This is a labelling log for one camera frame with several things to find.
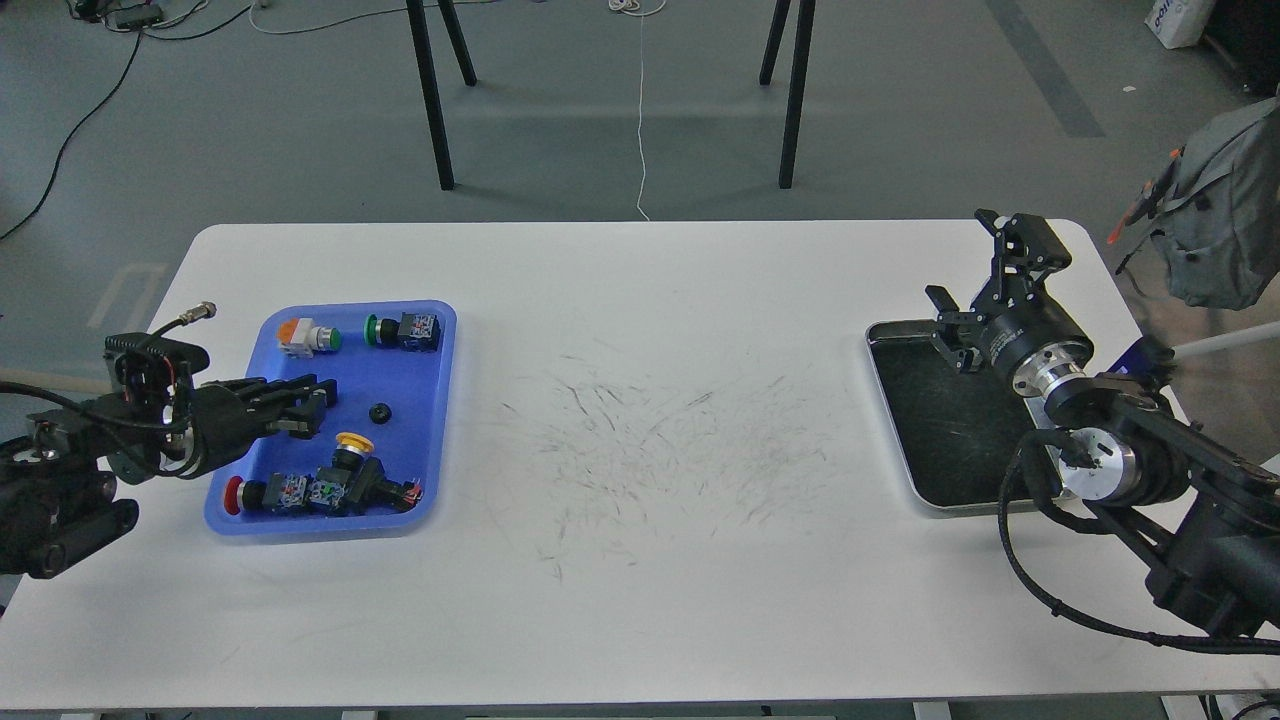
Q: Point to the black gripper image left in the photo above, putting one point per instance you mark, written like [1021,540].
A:
[225,418]

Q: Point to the red push button switch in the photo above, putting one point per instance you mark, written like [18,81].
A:
[282,494]

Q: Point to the silver metal tray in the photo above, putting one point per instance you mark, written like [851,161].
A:
[956,432]

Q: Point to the black power strip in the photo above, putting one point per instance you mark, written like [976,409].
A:
[133,17]

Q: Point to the blue plastic tray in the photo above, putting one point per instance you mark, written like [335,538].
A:
[416,386]

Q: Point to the black table leg left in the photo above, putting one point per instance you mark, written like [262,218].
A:
[425,65]

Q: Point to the black table leg right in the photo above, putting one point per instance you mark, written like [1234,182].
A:
[805,24]

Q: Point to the white cardboard box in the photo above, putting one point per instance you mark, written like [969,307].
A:
[1178,24]

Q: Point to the green push button switch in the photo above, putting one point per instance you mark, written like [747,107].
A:
[414,332]

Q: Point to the yellow mushroom push button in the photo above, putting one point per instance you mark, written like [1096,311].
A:
[351,452]

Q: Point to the orange push button switch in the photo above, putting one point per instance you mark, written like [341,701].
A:
[303,337]

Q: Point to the grey backpack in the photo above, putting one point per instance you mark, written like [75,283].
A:
[1211,213]

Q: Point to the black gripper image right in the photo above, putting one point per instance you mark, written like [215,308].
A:
[1014,330]

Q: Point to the black switch with red wires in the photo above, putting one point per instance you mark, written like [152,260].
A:
[344,492]

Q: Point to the black table leg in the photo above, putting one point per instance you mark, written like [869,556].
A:
[425,65]
[805,24]

